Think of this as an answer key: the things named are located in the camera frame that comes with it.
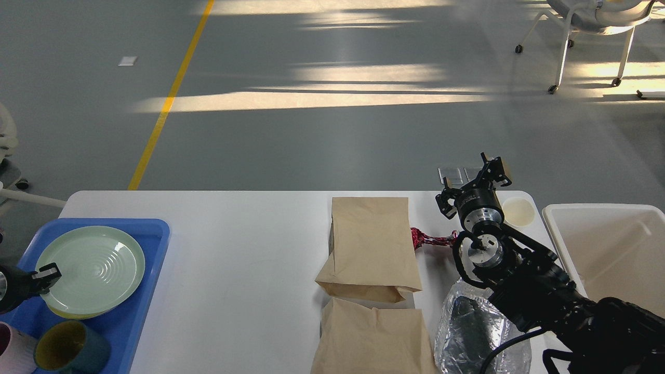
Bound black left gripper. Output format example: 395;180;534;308
1;263;62;314

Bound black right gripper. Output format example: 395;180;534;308
435;152;513;233

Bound pink mug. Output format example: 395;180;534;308
1;322;37;373

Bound red candy wrapper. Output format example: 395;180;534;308
410;227;459;250

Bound blue plastic tray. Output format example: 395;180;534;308
2;218;169;373

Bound dark green mug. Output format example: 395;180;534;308
33;320;111;373

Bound white chair at left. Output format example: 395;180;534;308
1;104;66;216

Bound pale green plate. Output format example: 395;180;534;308
36;225;147;313

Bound yellow plate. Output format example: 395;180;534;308
47;304;113;320

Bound brown paper bag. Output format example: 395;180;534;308
311;298;440;373
315;196;422;303

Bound white plastic bin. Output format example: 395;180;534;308
542;203;664;316

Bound upper brown paper bag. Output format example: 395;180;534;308
315;196;422;303

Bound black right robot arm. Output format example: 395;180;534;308
435;152;664;373

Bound lower brown paper bag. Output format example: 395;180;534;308
311;298;440;373

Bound metal floor socket plates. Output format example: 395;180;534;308
437;167;482;185

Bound white chair on casters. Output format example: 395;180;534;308
514;1;656;95

